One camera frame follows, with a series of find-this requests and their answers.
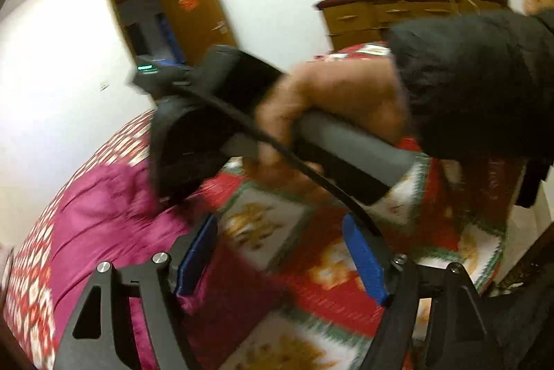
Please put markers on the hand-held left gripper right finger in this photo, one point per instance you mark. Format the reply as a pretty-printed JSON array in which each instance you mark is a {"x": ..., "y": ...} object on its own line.
[{"x": 363, "y": 257}]

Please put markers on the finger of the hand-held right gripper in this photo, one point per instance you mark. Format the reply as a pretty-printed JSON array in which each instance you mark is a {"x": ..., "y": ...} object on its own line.
[{"x": 186, "y": 153}]

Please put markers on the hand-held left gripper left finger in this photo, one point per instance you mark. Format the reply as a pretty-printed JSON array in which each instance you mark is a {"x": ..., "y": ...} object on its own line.
[{"x": 197, "y": 262}]

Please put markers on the magenta puffer jacket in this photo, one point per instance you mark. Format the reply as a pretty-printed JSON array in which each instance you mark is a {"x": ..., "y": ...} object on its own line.
[{"x": 108, "y": 214}]

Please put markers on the person's right hand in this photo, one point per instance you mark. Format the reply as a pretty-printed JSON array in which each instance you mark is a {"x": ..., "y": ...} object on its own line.
[{"x": 346, "y": 93}]

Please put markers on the red patterned bedspread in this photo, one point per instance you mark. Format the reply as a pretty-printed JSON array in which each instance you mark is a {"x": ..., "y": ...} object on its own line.
[{"x": 329, "y": 279}]

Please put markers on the brown wooden door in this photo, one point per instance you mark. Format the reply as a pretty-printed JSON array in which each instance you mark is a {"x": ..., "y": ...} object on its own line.
[{"x": 194, "y": 15}]

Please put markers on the wooden dresser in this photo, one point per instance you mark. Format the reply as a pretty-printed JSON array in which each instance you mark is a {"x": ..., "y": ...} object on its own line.
[{"x": 389, "y": 17}]

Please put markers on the dark cloth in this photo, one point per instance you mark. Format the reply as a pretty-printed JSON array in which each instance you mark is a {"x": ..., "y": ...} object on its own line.
[{"x": 519, "y": 322}]

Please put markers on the dark wooden door frame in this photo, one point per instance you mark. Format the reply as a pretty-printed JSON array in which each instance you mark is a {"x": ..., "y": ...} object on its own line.
[{"x": 125, "y": 19}]

